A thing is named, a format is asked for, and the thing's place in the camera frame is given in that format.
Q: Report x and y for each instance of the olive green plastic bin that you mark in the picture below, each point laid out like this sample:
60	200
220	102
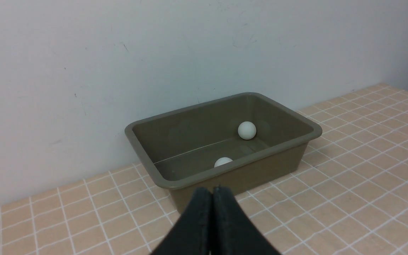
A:
179	148

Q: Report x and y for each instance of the white ball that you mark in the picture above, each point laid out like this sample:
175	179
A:
247	130
222	161

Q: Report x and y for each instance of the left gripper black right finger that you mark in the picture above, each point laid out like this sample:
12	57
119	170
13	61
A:
232	232

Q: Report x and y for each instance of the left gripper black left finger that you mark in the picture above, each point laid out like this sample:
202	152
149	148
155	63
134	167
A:
190	235

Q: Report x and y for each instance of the checkered orange tablecloth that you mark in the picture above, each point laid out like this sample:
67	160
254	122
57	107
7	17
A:
349	195

